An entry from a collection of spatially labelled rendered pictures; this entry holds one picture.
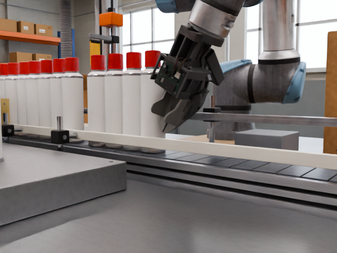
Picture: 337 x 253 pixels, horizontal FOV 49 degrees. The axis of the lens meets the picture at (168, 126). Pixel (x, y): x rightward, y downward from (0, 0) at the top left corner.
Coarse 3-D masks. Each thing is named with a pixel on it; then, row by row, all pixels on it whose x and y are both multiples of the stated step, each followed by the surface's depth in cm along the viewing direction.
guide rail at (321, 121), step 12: (84, 108) 93; (216, 120) 70; (228, 120) 68; (240, 120) 67; (252, 120) 65; (264, 120) 64; (276, 120) 63; (288, 120) 61; (300, 120) 60; (312, 120) 59; (324, 120) 58; (336, 120) 57
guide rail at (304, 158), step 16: (32, 128) 95; (48, 128) 91; (128, 144) 74; (144, 144) 72; (160, 144) 69; (176, 144) 67; (192, 144) 65; (208, 144) 63; (224, 144) 62; (256, 160) 58; (272, 160) 56; (288, 160) 55; (304, 160) 53; (320, 160) 52; (336, 160) 51
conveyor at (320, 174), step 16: (64, 144) 87; (80, 144) 87; (176, 160) 67; (192, 160) 66; (208, 160) 66; (224, 160) 66; (240, 160) 66; (304, 176) 54; (320, 176) 54; (336, 176) 54
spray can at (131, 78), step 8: (128, 56) 76; (136, 56) 76; (128, 64) 77; (136, 64) 76; (128, 72) 76; (136, 72) 76; (128, 80) 76; (136, 80) 76; (128, 88) 76; (136, 88) 76; (128, 96) 76; (136, 96) 76; (128, 104) 76; (136, 104) 76; (128, 112) 76; (136, 112) 76; (128, 120) 77; (136, 120) 77; (128, 128) 77; (136, 128) 77
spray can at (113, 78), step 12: (108, 60) 80; (120, 60) 80; (108, 72) 79; (120, 72) 79; (108, 84) 79; (120, 84) 79; (108, 96) 79; (120, 96) 79; (108, 108) 80; (120, 108) 80; (108, 120) 80; (120, 120) 80; (108, 132) 80; (120, 132) 80; (108, 144) 80
